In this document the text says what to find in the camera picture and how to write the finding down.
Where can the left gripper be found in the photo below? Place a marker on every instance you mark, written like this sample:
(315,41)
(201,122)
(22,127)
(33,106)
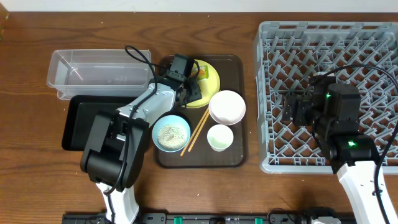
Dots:
(194,84)

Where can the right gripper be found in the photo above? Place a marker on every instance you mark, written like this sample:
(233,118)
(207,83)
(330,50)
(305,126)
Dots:
(299,109)

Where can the green snack wrapper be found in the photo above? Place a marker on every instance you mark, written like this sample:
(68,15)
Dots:
(200,73)

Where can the pink bowl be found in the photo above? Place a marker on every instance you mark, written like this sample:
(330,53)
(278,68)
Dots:
(227,107)

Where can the blue bowl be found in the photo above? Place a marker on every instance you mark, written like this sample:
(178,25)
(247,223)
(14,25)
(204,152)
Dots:
(170,119)

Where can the rice grains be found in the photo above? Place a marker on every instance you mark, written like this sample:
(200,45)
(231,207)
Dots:
(172,137)

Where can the white cup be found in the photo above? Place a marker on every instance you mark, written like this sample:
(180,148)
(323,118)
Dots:
(220,137)

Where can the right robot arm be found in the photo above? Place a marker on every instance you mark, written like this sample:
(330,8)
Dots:
(333,113)

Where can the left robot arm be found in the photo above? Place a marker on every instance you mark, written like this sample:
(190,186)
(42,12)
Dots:
(114,152)

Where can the grey dishwasher rack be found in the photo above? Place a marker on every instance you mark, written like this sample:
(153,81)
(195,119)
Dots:
(286,54)

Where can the yellow plate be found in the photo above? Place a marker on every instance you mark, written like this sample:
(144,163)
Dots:
(209,87)

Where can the wooden chopstick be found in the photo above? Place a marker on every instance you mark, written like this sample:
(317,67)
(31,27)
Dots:
(185,149)
(198,129)

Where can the black tray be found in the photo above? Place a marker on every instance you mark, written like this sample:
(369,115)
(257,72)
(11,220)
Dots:
(81,114)

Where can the clear plastic bin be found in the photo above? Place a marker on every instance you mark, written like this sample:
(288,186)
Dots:
(98,72)

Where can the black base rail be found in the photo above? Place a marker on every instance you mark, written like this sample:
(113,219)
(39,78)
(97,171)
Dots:
(161,218)

